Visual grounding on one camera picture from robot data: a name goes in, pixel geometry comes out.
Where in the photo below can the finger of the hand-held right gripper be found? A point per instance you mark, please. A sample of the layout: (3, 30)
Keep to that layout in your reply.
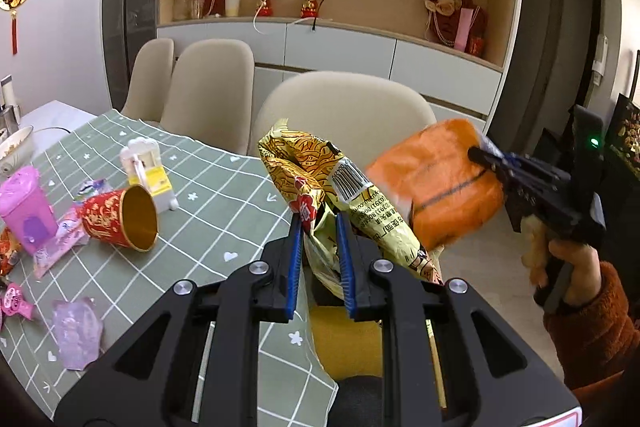
(490, 158)

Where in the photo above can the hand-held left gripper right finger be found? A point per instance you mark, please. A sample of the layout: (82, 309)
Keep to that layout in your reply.
(345, 267)

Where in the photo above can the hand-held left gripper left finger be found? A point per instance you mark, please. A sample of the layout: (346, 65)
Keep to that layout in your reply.
(295, 267)

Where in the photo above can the orange snack packet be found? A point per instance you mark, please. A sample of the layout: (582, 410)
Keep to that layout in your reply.
(440, 187)

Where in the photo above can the yellow snack packet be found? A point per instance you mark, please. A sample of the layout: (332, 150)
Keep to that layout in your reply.
(300, 157)

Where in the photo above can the clear purple wrapper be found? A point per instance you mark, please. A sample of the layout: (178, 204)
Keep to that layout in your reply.
(77, 332)

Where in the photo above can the pink and white wrapper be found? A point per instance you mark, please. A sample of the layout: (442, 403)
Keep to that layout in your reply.
(55, 247)

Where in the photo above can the person's right forearm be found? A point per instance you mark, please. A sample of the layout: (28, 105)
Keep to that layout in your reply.
(600, 337)

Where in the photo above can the person's right hand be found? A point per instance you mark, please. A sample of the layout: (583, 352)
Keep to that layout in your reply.
(582, 267)

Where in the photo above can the yellow seat cushion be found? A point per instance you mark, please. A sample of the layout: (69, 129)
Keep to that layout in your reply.
(345, 347)

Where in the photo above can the black framed picture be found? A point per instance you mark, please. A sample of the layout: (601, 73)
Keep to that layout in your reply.
(625, 132)

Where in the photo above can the green checked tablecloth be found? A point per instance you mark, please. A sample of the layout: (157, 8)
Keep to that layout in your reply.
(210, 207)

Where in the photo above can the dark door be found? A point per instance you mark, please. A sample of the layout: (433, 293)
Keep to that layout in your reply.
(570, 57)

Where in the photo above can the beige chair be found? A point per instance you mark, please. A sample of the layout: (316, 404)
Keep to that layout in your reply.
(350, 107)
(210, 97)
(150, 77)

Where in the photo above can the wooden shelf cabinet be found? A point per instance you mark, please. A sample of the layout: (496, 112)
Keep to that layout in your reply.
(380, 47)

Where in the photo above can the white and yellow carton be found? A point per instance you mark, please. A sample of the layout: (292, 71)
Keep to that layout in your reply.
(150, 179)

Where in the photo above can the red paper cup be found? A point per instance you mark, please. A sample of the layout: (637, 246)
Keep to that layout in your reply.
(105, 217)

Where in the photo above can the white and blue wrapper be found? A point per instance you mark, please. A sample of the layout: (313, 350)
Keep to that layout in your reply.
(92, 189)

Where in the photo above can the red figurine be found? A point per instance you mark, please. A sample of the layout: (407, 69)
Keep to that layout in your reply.
(265, 4)
(310, 6)

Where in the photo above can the cream tumbler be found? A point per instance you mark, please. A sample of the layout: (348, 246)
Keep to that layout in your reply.
(233, 2)

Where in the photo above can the pink plastic cup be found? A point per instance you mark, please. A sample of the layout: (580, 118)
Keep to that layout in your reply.
(25, 207)

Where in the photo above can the small pink wrapper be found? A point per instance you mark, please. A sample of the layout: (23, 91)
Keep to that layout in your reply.
(15, 302)

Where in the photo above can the glass jar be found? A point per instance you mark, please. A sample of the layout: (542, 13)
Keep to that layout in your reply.
(182, 8)

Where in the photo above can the red snack packet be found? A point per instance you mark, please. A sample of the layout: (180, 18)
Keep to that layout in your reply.
(7, 252)

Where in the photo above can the white bowl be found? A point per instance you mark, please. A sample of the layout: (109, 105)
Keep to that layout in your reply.
(15, 147)

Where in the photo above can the metal cup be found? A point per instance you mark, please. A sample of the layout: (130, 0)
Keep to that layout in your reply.
(9, 117)

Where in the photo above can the wall intercom panel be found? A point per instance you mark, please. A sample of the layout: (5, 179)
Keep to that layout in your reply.
(600, 57)

